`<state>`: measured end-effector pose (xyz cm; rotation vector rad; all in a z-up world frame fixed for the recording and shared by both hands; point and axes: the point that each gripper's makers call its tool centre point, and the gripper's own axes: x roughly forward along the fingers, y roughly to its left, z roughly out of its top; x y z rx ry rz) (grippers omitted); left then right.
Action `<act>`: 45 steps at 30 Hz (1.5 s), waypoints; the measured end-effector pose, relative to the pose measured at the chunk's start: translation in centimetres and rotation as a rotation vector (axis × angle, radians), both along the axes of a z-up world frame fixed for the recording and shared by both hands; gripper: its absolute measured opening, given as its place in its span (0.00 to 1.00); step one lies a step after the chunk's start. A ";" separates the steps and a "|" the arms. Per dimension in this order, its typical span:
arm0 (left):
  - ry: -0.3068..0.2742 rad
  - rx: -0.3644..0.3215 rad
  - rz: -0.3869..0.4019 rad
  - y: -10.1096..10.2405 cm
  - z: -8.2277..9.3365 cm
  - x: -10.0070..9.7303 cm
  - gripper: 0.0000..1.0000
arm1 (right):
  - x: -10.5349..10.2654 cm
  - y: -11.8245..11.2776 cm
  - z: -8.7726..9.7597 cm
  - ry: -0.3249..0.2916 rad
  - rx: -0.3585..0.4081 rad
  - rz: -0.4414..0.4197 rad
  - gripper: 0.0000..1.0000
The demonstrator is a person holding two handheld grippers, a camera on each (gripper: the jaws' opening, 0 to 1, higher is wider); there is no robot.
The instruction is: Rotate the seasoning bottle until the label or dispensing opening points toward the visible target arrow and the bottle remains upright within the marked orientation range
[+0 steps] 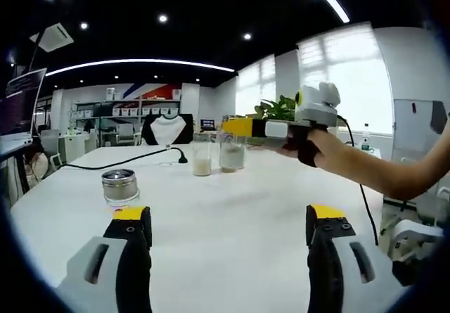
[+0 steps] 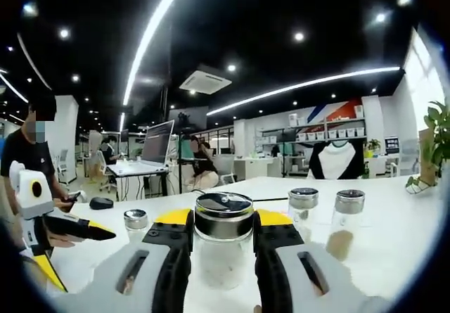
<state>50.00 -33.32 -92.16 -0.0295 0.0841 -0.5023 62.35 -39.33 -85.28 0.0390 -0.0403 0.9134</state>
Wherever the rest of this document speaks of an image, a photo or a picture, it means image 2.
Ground open laptop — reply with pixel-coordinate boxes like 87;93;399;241
115;119;176;174

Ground white standing desk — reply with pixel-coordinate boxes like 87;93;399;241
106;161;170;202

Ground white office chair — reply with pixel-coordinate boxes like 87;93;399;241
57;148;70;184
213;155;238;185
96;150;119;192

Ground small potted plant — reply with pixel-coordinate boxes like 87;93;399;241
364;138;383;160

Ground white window blinds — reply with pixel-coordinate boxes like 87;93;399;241
404;27;450;141

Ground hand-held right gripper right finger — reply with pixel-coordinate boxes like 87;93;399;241
252;209;387;313

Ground group of ceiling spotlights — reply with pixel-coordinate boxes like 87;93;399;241
6;0;414;117

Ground small seasoning bottle beige powder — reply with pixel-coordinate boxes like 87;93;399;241
123;208;149;244

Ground black computer mouse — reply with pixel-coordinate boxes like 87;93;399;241
89;196;114;211

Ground small seasoning bottle white powder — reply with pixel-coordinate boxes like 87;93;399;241
192;191;255;291

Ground row of white storage boxes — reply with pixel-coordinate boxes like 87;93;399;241
262;126;366;144

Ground large green potted plant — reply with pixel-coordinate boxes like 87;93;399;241
405;99;450;193

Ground tall seasoning bottle beige powder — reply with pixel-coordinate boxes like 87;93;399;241
288;187;320;242

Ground tall seasoning bottle brown powder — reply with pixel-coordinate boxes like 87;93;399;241
325;189;367;262

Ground metal shelf rack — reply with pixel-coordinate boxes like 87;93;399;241
255;114;367;146

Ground curved ceiling light strip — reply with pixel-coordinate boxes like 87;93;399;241
121;0;196;106
206;65;401;117

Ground person's left hand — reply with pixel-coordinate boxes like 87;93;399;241
47;233;77;249

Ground ceiling air conditioner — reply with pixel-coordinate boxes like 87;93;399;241
178;64;233;95

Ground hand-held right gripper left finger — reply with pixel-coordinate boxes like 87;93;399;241
52;207;194;313

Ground small blue-screen monitor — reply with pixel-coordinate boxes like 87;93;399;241
384;136;401;155

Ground black power cable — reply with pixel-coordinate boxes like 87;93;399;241
191;187;290;202

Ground black white raglan shirt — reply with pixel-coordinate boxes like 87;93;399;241
308;140;365;181

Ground brown paper bag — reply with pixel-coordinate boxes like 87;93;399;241
417;129;441;184

